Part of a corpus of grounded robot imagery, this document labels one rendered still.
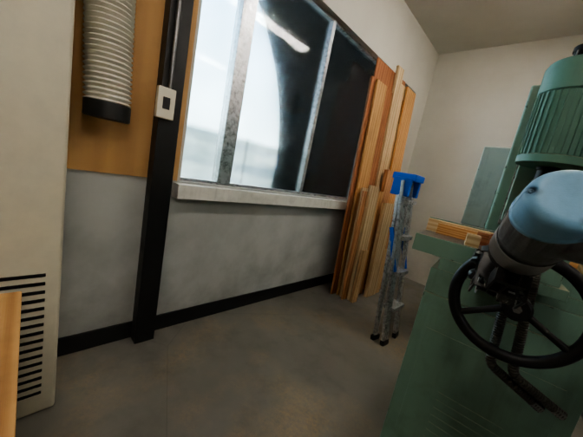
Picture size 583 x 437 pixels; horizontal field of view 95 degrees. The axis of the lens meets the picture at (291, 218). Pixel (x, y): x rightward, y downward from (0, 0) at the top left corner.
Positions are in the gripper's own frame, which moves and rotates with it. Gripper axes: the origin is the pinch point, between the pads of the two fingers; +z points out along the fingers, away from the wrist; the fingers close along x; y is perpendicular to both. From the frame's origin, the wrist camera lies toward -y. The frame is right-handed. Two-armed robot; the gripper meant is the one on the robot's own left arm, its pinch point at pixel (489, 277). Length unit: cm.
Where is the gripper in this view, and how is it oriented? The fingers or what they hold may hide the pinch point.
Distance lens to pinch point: 70.1
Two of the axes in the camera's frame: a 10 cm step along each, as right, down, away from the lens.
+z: 3.6, 4.5, 8.2
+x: 8.0, 2.9, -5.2
